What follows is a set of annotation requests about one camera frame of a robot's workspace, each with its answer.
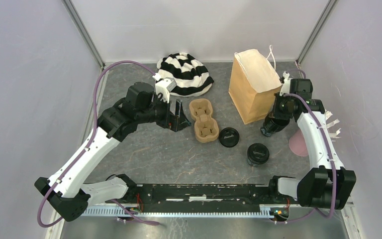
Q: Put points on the black coffee cup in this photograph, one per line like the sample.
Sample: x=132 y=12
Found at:
x=255 y=161
x=272 y=126

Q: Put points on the pink straw holder cup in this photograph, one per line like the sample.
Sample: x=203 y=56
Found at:
x=297 y=144

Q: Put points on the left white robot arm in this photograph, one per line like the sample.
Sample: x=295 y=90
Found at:
x=66 y=190

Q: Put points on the brown paper bag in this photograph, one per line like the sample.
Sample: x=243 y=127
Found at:
x=253 y=84

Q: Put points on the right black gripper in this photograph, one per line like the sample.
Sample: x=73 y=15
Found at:
x=274 y=113

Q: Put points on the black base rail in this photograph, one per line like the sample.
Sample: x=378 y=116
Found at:
x=203 y=198

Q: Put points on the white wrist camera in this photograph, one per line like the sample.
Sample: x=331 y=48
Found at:
x=285 y=79
x=163 y=87

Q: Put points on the left aluminium frame post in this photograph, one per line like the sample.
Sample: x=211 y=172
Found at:
x=74 y=15

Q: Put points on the brown cardboard cup carrier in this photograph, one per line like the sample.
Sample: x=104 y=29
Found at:
x=205 y=127

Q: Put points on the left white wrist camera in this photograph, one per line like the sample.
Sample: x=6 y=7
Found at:
x=163 y=87

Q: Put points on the white wrapped straws bundle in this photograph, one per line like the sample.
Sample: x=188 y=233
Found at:
x=332 y=126

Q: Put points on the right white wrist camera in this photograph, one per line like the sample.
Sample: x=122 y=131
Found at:
x=285 y=79

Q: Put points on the right aluminium frame post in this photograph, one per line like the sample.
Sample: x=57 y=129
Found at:
x=316 y=30

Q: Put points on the aluminium frame post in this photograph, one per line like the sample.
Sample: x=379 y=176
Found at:
x=74 y=15
x=316 y=30

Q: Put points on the black white striped cloth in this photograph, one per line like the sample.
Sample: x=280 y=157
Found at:
x=191 y=76

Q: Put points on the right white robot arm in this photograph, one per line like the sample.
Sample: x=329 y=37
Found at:
x=327 y=184

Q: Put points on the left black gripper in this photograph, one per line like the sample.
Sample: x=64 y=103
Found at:
x=170 y=121

